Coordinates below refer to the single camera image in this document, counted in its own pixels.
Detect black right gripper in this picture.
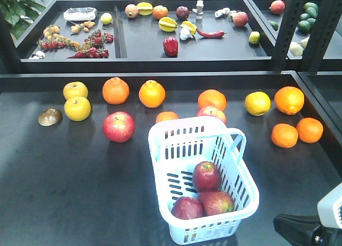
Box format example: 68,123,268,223
273,214,342,246

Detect light blue plastic basket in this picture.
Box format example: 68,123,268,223
148,116,259,245

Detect small orange right front left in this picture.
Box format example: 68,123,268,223
271,123,298,148

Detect small orange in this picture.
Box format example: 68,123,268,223
271,123,298,148
296,117,324,144
155,112,179,123

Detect large orange right rear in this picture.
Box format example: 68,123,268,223
274,86,305,115

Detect yellow orange citrus fruit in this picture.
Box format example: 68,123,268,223
244,91,271,116

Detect pink red apple centre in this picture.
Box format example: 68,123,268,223
196,106,227,124

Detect pink red apple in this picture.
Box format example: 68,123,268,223
102,112,135,143
196,106,227,124

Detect orange behind centre apple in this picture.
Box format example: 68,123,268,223
197,89,227,111

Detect small orange centre left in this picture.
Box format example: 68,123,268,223
155,112,179,123

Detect pale green pear upper shelf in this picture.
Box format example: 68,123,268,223
289,42,303,57

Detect black upper display shelf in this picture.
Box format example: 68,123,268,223
14,0,342,73

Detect pink red apple rear left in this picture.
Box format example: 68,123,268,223
102,112,135,143

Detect red chili pepper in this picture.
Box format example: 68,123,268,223
196,28,226,38

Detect red pomegranate upper shelf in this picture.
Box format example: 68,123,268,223
269,0,285,15

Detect red bell pepper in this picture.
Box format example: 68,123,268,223
163,37,178,57

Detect white garlic bulb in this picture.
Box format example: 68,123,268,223
180,28,193,41

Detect yellow starfruit right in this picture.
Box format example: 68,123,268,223
181,21,197,35

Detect yellow starfruit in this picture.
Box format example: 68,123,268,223
181,21,197,35
158,17,178,32

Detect orange rear left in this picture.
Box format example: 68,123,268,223
102,77,129,105

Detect yellow starfruit left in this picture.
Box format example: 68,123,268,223
158,17,178,32

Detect dark purple plum fruit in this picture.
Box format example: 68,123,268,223
175,6,190,21

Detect yellow green pear front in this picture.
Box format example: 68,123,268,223
64,96,91,122

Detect yellow green pear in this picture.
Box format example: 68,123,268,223
64,96,91,122
63,81,88,100

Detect yellow green pear rear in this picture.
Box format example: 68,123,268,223
63,81,88,100

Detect white remote controller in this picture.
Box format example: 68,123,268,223
63,7,98,21

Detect green potted plant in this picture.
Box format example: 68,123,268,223
1,0,45,39

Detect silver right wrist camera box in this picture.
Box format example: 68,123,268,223
317,184,342,229

